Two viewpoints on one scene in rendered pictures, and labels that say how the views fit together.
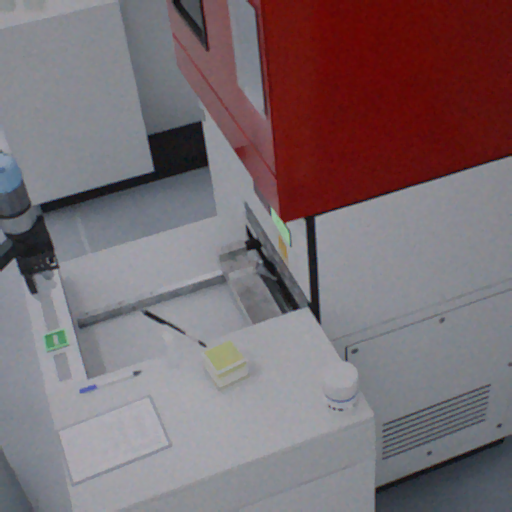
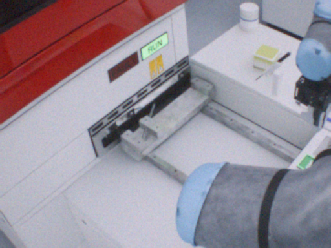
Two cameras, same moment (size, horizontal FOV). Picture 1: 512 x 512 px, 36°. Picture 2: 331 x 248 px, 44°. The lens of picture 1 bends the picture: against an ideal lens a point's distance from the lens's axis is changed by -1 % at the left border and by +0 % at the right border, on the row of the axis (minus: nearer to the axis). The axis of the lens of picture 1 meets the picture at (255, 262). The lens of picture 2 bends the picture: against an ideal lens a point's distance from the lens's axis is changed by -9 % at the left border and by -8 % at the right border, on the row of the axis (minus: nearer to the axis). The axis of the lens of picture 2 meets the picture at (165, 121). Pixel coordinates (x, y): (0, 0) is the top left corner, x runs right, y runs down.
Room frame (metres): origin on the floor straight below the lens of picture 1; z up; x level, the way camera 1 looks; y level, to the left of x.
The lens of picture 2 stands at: (1.93, 0.95, 1.88)
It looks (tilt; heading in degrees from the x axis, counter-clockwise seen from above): 45 degrees down; 245
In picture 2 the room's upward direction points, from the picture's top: 8 degrees counter-clockwise
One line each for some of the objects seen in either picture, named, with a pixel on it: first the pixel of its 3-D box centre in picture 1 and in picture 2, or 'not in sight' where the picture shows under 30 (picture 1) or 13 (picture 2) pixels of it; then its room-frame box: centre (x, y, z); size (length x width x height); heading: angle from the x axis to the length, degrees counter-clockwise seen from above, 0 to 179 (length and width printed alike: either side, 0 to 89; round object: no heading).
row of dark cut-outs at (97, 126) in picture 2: (273, 250); (141, 93); (1.52, -0.05, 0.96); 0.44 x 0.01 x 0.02; 16
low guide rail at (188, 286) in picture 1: (168, 292); (187, 181); (1.55, 0.24, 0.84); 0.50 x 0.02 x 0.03; 106
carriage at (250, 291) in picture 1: (252, 294); (169, 119); (1.47, 0.02, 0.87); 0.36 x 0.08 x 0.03; 16
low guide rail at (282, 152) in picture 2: not in sight; (242, 129); (1.29, 0.17, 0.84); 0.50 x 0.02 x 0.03; 106
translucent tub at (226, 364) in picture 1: (225, 365); (267, 59); (1.12, 0.09, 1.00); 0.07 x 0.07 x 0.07; 25
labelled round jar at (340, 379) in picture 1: (340, 389); (249, 17); (1.00, -0.14, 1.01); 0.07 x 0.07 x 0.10
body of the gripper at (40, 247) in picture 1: (30, 245); (318, 81); (1.30, 0.46, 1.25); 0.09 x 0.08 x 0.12; 106
